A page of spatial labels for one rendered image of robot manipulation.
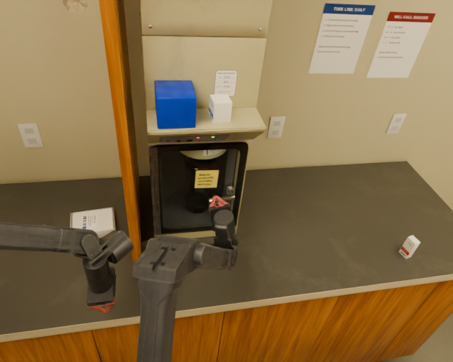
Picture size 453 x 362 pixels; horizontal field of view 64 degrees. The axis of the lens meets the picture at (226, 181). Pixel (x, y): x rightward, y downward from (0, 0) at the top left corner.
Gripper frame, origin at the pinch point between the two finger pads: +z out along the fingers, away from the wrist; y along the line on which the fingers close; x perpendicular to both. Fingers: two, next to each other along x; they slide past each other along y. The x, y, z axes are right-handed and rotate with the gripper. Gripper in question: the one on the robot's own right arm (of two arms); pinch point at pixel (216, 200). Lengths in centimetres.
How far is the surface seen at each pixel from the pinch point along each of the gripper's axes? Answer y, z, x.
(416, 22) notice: 32, 47, -95
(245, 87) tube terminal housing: 36.8, 5.2, -12.3
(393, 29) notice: 30, 47, -85
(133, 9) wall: 49, 49, 16
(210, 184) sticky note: 3.7, 4.1, 0.9
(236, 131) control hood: 30.4, -6.2, -6.6
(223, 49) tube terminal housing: 48.3, 5.3, -6.7
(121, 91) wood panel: 45.2, -3.3, 20.5
